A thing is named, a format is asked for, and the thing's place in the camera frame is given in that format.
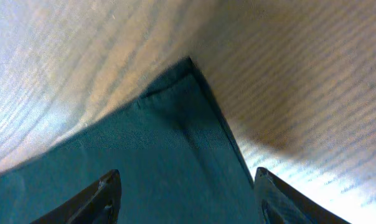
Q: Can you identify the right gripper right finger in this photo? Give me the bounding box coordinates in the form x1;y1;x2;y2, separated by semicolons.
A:
254;167;348;224

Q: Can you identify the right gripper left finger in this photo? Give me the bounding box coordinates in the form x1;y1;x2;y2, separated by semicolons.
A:
33;169;122;224

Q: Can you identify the black t-shirt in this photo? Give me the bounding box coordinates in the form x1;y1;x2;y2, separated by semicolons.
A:
0;58;255;223

